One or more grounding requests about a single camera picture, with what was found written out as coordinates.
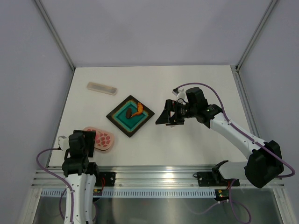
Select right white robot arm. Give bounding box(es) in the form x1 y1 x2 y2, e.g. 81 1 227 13
156 99 284 188

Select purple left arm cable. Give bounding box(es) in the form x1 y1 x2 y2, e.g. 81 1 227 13
36 147 99 224

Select beige cutlery case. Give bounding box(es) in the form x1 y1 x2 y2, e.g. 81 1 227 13
87 82 117 96

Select brown meat patty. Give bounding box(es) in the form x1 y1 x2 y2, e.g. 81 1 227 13
126 108 132 119

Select orange fried chicken piece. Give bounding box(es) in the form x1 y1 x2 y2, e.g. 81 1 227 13
131 102 143 118

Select pink lunch box base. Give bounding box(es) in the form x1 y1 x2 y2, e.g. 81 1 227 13
94 145 114 154

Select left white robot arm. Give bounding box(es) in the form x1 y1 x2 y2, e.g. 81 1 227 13
58 130 101 224

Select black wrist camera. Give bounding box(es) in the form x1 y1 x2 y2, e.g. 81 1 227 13
57 136 69 151
172 87 208 108

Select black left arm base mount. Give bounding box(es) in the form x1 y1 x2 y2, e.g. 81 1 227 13
95 172 116 187

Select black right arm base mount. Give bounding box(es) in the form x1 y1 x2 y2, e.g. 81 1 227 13
193 171 233 187

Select aluminium mounting rail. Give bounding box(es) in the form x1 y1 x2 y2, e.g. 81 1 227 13
31 164 285 189

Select black teal square plate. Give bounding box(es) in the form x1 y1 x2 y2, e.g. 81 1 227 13
106 95 155 138

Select right aluminium frame post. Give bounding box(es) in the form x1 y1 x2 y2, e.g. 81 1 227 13
235 0 279 73

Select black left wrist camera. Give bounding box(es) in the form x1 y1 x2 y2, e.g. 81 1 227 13
57 136 69 151

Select pink lunch box lid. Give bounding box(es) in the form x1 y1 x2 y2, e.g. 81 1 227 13
83 126 114 149

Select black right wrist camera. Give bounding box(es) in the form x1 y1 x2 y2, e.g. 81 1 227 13
172 87 208 108

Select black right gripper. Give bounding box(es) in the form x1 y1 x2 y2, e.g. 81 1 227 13
156 99 198 125

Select white slotted cable duct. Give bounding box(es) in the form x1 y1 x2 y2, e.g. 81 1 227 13
41 188 218 199

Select left aluminium frame post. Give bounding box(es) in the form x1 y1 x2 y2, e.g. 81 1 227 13
32 0 76 73

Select aluminium frame post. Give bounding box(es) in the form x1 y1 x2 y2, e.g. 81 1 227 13
32 0 76 73
235 0 279 73

